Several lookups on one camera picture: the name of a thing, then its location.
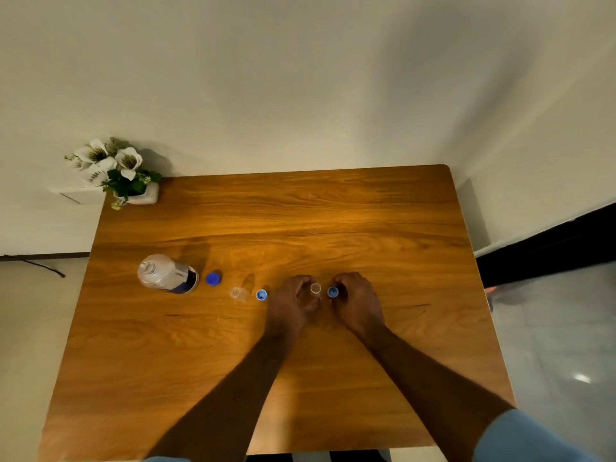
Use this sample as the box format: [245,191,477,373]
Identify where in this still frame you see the white potted flower plant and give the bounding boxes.
[64,137,162,211]

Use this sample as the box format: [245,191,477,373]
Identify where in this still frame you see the person's right hand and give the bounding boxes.
[330,271,386,338]

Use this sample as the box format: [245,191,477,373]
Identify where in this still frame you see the black skirting strip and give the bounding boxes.
[475,201,616,289]

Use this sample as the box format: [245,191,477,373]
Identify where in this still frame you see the black floor cable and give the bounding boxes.
[0,254,66,278]

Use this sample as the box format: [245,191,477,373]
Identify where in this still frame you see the person's right forearm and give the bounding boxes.
[358,324,516,462]

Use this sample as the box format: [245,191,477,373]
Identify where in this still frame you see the person's right blue sleeve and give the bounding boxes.
[474,408,603,462]

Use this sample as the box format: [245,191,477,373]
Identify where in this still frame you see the person's left forearm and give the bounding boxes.
[144,327,295,462]

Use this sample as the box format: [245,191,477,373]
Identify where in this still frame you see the person's left hand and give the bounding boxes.
[263,275,322,338]

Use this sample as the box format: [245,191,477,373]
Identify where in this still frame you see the large clear solution bottle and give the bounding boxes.
[137,253,200,295]

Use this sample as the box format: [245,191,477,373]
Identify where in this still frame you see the white wall box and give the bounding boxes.
[47,185,109,205]

